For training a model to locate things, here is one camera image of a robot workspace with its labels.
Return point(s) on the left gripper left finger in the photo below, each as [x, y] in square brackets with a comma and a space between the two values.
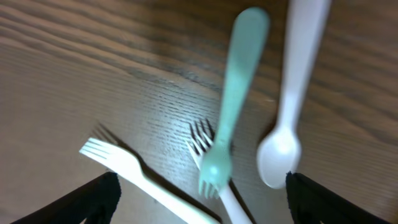
[92, 203]

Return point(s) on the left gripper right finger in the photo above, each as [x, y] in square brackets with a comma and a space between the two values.
[312, 203]

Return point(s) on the white fork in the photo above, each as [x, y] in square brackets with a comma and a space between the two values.
[128, 167]
[200, 142]

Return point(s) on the white spoon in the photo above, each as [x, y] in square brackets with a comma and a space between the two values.
[280, 151]

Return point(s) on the mint green plastic fork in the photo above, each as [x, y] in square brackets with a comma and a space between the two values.
[248, 38]

